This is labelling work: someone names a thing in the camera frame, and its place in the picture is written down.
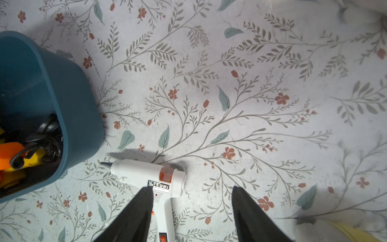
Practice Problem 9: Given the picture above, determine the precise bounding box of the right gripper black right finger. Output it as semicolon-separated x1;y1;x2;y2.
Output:
231;186;292;242

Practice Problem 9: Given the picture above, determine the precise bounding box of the teal plastic storage box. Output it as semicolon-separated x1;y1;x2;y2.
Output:
1;31;104;202

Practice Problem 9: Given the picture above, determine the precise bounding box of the white plush toy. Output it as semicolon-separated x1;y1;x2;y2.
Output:
337;0;387;25

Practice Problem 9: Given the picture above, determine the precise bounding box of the black power cord bundle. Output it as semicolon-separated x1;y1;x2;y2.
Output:
8;113;64;170

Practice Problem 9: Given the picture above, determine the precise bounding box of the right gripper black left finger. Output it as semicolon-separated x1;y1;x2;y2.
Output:
95;187;153;242

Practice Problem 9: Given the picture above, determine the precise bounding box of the yellow hot glue gun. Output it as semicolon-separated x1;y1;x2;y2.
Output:
1;129;46;190

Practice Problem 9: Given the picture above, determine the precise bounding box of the orange hot glue gun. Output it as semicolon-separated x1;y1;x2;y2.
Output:
0;142;24;171

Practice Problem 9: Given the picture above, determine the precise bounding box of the small yellow grey toy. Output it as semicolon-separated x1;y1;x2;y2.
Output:
294;216;380;242

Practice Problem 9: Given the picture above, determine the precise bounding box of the white hot glue gun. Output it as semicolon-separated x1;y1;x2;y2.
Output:
101;159;186;242

